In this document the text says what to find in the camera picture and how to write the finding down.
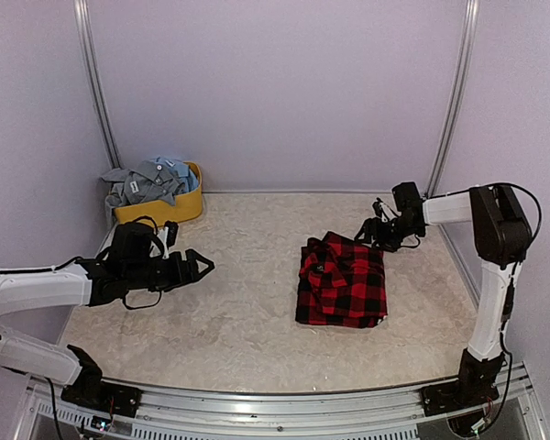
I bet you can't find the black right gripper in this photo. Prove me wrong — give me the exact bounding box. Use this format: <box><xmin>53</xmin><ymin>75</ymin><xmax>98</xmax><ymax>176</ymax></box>
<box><xmin>354</xmin><ymin>215</ymin><xmax>424</xmax><ymax>252</ymax></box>

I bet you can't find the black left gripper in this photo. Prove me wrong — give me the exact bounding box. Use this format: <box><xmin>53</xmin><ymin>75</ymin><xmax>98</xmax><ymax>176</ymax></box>
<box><xmin>125</xmin><ymin>247</ymin><xmax>214</xmax><ymax>292</ymax></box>

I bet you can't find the yellow plastic basket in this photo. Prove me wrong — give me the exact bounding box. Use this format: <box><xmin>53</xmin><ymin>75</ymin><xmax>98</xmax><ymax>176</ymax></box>
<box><xmin>114</xmin><ymin>161</ymin><xmax>204</xmax><ymax>225</ymax></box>

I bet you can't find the red black plaid shirt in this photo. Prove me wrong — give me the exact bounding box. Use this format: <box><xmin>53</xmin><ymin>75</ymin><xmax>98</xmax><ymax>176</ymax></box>
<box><xmin>295</xmin><ymin>231</ymin><xmax>388</xmax><ymax>329</ymax></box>

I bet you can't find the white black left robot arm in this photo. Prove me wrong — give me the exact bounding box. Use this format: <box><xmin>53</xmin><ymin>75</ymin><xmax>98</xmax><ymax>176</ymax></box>
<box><xmin>0</xmin><ymin>216</ymin><xmax>215</xmax><ymax>408</ymax></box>

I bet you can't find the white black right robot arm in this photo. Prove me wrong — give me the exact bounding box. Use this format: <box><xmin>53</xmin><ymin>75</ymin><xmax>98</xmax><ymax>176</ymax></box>
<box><xmin>355</xmin><ymin>181</ymin><xmax>539</xmax><ymax>415</ymax></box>

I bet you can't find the light blue shirt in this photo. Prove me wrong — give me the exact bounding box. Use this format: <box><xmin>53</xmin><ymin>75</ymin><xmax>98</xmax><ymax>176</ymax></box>
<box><xmin>151</xmin><ymin>157</ymin><xmax>200</xmax><ymax>195</ymax></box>

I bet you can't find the grey button shirt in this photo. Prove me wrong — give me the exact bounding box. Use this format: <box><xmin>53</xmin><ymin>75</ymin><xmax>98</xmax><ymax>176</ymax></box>
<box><xmin>101</xmin><ymin>159</ymin><xmax>177</xmax><ymax>227</ymax></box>

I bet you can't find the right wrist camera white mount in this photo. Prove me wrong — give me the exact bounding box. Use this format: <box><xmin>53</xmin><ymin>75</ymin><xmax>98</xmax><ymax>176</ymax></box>
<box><xmin>372</xmin><ymin>198</ymin><xmax>399</xmax><ymax>223</ymax></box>

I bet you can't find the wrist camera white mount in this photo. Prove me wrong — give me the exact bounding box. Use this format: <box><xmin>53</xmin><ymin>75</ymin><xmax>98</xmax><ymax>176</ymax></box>
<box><xmin>372</xmin><ymin>198</ymin><xmax>399</xmax><ymax>223</ymax></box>
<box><xmin>150</xmin><ymin>221</ymin><xmax>179</xmax><ymax>259</ymax></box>

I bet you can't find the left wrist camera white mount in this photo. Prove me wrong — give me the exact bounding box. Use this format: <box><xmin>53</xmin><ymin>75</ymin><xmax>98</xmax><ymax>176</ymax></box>
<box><xmin>150</xmin><ymin>221</ymin><xmax>179</xmax><ymax>259</ymax></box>

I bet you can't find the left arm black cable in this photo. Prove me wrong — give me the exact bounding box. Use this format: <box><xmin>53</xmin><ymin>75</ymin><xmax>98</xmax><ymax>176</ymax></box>
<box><xmin>118</xmin><ymin>215</ymin><xmax>164</xmax><ymax>312</ymax></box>

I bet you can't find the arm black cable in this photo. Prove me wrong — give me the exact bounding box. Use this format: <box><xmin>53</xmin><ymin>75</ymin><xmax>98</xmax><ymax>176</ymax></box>
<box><xmin>494</xmin><ymin>182</ymin><xmax>543</xmax><ymax>267</ymax></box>
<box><xmin>118</xmin><ymin>215</ymin><xmax>164</xmax><ymax>312</ymax></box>

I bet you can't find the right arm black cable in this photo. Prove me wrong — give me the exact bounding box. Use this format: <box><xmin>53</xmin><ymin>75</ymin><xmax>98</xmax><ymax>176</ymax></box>
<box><xmin>494</xmin><ymin>182</ymin><xmax>543</xmax><ymax>267</ymax></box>

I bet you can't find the aluminium front frame rail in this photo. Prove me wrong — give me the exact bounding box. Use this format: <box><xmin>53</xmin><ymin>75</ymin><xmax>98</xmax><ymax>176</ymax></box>
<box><xmin>7</xmin><ymin>363</ymin><xmax>550</xmax><ymax>439</ymax></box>

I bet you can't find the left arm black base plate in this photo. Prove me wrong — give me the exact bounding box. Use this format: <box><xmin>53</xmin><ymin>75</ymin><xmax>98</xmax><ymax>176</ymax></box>
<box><xmin>61</xmin><ymin>381</ymin><xmax>142</xmax><ymax>418</ymax></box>

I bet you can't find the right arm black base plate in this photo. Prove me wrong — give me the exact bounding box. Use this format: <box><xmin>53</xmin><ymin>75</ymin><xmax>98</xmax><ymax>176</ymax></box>
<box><xmin>420</xmin><ymin>380</ymin><xmax>500</xmax><ymax>417</ymax></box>

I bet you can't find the right aluminium corner post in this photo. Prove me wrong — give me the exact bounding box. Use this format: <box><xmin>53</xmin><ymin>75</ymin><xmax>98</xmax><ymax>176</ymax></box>
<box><xmin>424</xmin><ymin>0</ymin><xmax>480</xmax><ymax>196</ymax></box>

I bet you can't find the aluminium corner post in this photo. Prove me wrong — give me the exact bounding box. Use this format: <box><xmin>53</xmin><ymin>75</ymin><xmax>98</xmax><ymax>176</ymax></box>
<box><xmin>73</xmin><ymin>0</ymin><xmax>122</xmax><ymax>168</ymax></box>
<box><xmin>424</xmin><ymin>0</ymin><xmax>480</xmax><ymax>196</ymax></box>

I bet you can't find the left aluminium corner post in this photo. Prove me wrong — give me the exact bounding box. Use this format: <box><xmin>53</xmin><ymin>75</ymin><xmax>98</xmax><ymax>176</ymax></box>
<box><xmin>73</xmin><ymin>0</ymin><xmax>122</xmax><ymax>168</ymax></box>

